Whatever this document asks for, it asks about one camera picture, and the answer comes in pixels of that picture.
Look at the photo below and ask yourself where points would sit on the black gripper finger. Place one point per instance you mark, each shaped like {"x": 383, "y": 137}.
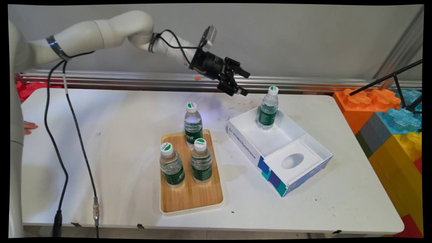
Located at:
{"x": 239, "y": 69}
{"x": 231, "y": 87}

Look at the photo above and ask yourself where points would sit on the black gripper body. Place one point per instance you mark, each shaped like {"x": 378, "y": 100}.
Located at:
{"x": 211, "y": 64}

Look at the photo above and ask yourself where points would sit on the water bottle green label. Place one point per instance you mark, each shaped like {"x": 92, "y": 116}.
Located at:
{"x": 193, "y": 128}
{"x": 201, "y": 165}
{"x": 172, "y": 168}
{"x": 268, "y": 116}

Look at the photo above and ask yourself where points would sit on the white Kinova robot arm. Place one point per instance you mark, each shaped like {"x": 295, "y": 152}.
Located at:
{"x": 101, "y": 32}

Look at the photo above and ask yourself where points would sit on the person's bare hand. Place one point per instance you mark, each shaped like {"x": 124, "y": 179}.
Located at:
{"x": 29, "y": 126}

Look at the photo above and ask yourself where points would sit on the white open cardboard box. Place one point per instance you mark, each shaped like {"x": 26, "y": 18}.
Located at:
{"x": 266, "y": 140}

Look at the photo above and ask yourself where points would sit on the wooden tray cream rim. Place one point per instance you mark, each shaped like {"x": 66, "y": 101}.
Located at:
{"x": 192, "y": 199}

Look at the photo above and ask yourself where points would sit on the orange foam building block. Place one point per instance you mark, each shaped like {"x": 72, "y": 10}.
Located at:
{"x": 354, "y": 111}

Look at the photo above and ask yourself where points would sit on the black tripod stand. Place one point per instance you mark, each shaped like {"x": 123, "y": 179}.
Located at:
{"x": 381, "y": 80}

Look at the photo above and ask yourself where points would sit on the grey foam building block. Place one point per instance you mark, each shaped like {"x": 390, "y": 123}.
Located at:
{"x": 373, "y": 135}

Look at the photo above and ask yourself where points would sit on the blue foam building block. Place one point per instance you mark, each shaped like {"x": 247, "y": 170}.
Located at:
{"x": 401, "y": 119}

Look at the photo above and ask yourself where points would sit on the yellow foam building block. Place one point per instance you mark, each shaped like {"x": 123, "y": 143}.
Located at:
{"x": 398, "y": 175}

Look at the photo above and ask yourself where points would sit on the red foam building block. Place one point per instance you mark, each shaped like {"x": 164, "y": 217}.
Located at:
{"x": 410, "y": 227}

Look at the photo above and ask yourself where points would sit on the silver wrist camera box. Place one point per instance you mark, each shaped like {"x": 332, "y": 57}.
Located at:
{"x": 209, "y": 35}

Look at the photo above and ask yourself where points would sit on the horizontal aluminium frame rail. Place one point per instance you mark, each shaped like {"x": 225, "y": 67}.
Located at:
{"x": 135, "y": 79}

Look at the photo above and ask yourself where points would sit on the aluminium frame post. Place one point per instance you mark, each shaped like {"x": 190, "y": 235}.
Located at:
{"x": 401, "y": 50}

